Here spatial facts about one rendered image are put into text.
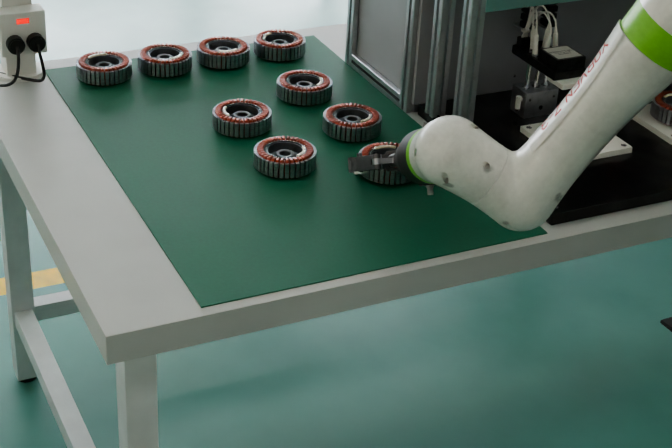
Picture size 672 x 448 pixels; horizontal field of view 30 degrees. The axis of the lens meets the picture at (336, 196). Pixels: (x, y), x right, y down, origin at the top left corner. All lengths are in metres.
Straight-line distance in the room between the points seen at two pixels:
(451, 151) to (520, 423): 1.17
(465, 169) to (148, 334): 0.52
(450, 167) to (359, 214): 0.30
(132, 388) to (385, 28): 0.99
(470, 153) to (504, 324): 1.40
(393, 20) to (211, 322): 0.89
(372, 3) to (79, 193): 0.77
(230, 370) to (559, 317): 0.87
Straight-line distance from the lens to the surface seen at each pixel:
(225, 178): 2.21
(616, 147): 2.37
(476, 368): 3.05
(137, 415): 1.96
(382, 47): 2.57
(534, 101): 2.46
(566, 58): 2.37
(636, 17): 1.79
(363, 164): 2.11
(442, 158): 1.85
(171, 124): 2.40
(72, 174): 2.24
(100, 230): 2.06
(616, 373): 3.12
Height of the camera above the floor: 1.78
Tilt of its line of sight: 29 degrees down
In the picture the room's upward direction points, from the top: 3 degrees clockwise
